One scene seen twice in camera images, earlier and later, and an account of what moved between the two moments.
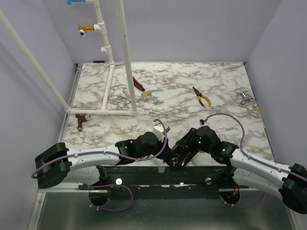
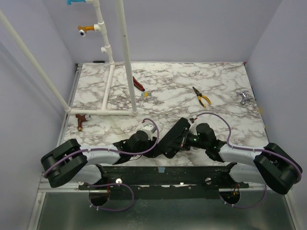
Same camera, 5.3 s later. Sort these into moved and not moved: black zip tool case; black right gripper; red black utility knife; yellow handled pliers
Moved: black zip tool case
Not moved: yellow handled pliers; black right gripper; red black utility knife
